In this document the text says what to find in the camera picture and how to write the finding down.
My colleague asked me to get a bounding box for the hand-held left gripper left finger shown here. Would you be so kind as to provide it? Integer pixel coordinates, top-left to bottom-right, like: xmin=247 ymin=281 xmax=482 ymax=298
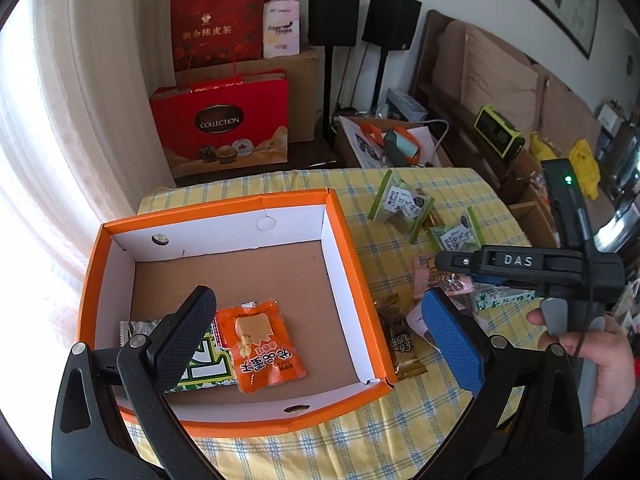
xmin=50 ymin=285 xmax=219 ymax=480

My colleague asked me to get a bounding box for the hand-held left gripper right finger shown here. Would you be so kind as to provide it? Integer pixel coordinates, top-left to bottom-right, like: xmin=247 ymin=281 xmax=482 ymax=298
xmin=415 ymin=287 xmax=586 ymax=480

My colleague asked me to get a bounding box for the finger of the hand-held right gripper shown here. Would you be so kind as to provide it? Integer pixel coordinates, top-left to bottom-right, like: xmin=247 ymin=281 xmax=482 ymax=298
xmin=472 ymin=274 xmax=538 ymax=289
xmin=434 ymin=245 xmax=548 ymax=276

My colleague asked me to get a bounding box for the large white green seaweed packet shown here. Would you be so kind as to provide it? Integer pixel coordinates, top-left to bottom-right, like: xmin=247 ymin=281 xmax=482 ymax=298
xmin=472 ymin=286 xmax=540 ymax=312

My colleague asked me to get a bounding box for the green pastry packet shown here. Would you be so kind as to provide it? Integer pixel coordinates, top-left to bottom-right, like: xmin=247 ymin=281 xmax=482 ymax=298
xmin=410 ymin=206 xmax=484 ymax=255
xmin=368 ymin=170 xmax=436 ymax=233

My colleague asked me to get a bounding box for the pink snack packet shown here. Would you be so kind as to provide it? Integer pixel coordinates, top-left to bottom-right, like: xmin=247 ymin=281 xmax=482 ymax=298
xmin=412 ymin=255 xmax=476 ymax=302
xmin=406 ymin=304 xmax=442 ymax=347

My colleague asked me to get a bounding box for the brown gold snack packet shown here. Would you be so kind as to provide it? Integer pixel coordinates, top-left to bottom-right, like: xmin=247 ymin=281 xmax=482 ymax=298
xmin=375 ymin=295 xmax=429 ymax=382

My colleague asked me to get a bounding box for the orange snack packet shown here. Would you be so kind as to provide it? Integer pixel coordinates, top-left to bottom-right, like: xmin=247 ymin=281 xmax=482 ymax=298
xmin=215 ymin=299 xmax=309 ymax=395

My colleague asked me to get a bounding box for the orange cardboard box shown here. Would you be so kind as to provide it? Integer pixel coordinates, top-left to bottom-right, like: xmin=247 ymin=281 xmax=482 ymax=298
xmin=76 ymin=187 xmax=396 ymax=438

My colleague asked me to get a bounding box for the person's right forearm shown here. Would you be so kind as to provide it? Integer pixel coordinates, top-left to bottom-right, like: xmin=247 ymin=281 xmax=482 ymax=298
xmin=582 ymin=400 xmax=640 ymax=480

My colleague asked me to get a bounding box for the person's right hand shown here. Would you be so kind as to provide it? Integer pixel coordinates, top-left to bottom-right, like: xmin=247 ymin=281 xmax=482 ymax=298
xmin=529 ymin=310 xmax=637 ymax=427

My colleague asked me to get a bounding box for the yellow plastic bag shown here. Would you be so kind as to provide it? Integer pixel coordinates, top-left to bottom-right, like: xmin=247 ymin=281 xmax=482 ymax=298
xmin=529 ymin=132 xmax=559 ymax=164
xmin=569 ymin=139 xmax=602 ymax=201

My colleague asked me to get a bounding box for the orange teal hand tool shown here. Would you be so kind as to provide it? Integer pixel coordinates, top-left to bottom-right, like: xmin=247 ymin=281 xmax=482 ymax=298
xmin=370 ymin=127 xmax=424 ymax=166

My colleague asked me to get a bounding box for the green black portable device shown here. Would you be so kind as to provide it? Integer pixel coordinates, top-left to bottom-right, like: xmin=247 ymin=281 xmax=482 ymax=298
xmin=472 ymin=105 xmax=525 ymax=161

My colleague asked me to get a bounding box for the wooden sofa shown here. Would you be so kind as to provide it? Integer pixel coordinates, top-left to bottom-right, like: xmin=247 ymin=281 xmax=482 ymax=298
xmin=410 ymin=9 xmax=640 ymax=261

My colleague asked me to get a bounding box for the open cardboard box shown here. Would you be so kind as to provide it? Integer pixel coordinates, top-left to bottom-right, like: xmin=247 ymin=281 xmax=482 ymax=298
xmin=334 ymin=116 xmax=453 ymax=170

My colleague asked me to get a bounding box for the grey appliance box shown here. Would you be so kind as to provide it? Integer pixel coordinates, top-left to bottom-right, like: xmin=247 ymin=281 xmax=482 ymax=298
xmin=385 ymin=87 xmax=429 ymax=123

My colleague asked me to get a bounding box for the brown sofa cushion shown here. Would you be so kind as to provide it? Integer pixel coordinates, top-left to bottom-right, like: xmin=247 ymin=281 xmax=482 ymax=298
xmin=532 ymin=62 xmax=607 ymax=162
xmin=432 ymin=20 xmax=540 ymax=127

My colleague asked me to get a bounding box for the black speaker stand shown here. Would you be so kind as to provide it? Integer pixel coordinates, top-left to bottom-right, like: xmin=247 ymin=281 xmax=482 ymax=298
xmin=324 ymin=46 xmax=338 ymax=147
xmin=371 ymin=50 xmax=390 ymax=112

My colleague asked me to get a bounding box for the red chocolate gift box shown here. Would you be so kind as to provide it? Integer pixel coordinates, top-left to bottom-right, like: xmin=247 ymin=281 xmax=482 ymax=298
xmin=149 ymin=70 xmax=291 ymax=178

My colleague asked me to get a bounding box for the large brown cardboard box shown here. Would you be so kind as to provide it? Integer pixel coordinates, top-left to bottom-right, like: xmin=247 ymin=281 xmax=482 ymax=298
xmin=175 ymin=46 xmax=326 ymax=143

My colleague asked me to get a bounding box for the white curtain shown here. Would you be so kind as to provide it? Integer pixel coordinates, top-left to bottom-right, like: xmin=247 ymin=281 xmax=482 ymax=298
xmin=0 ymin=0 xmax=182 ymax=441

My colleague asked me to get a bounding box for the black speaker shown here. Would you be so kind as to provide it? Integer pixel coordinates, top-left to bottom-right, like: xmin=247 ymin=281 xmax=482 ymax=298
xmin=362 ymin=0 xmax=422 ymax=52
xmin=307 ymin=0 xmax=362 ymax=48

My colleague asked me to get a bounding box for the red paper gift bag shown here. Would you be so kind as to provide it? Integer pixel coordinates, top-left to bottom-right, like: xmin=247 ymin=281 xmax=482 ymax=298
xmin=170 ymin=0 xmax=267 ymax=73

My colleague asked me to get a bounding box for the white cable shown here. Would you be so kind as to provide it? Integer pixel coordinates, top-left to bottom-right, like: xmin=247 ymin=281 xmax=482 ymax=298
xmin=424 ymin=119 xmax=452 ymax=162

